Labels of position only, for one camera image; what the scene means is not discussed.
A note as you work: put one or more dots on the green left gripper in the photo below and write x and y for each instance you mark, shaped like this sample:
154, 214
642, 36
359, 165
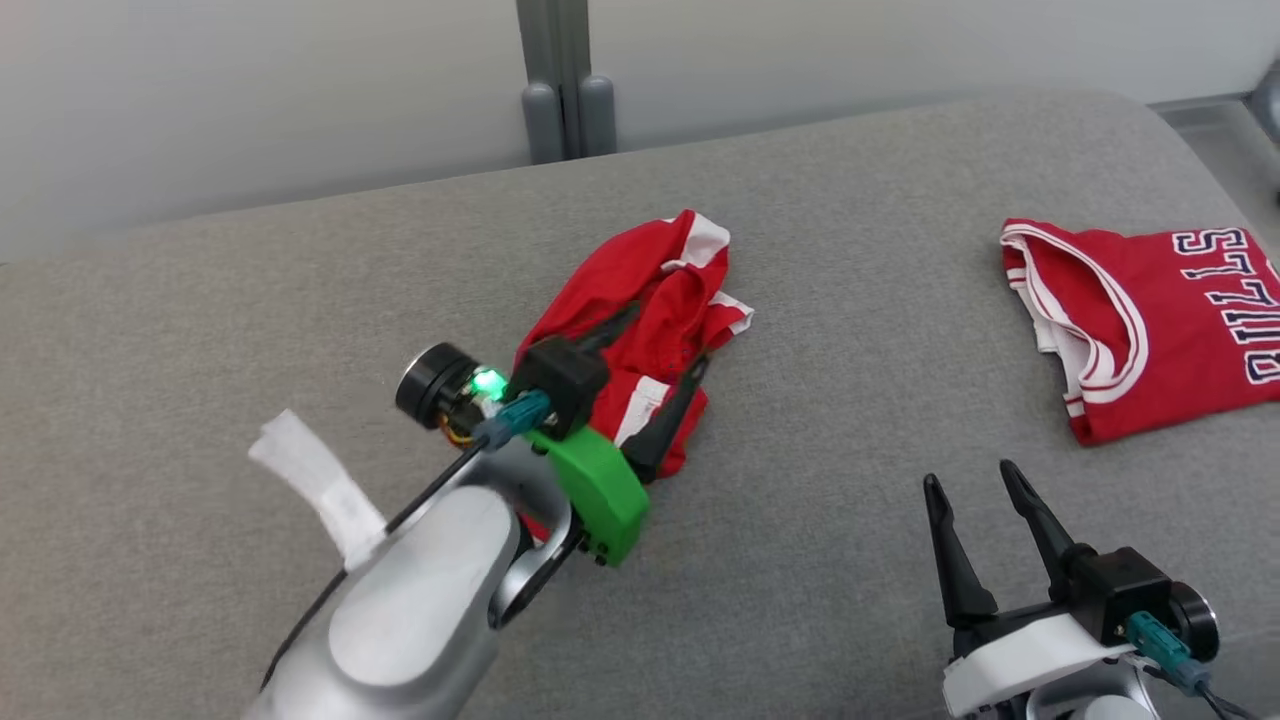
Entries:
605, 495

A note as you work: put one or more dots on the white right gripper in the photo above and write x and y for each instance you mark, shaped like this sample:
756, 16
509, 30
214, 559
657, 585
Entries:
1020, 655

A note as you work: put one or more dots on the red and white basketball shorts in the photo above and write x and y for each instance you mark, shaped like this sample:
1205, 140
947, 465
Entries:
650, 270

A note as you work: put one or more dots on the red basketball jersey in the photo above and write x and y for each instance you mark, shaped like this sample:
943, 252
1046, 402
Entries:
1170, 330

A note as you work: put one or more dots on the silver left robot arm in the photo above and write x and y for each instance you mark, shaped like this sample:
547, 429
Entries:
420, 600

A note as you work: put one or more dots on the grey fabric sofa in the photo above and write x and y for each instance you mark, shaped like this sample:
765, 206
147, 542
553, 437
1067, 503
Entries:
800, 600

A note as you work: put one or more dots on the white tape tag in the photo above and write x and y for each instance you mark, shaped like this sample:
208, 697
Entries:
320, 485

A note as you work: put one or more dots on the grey rounded fixture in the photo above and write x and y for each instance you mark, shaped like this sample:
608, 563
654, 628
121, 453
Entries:
1270, 110

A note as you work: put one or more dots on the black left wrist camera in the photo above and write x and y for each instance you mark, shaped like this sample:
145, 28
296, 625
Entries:
565, 385

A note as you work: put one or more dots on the grey partition post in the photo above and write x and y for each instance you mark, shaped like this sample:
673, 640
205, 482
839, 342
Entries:
565, 80

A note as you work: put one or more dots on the grey partition bottom rail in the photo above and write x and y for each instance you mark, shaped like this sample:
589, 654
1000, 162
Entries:
1200, 110

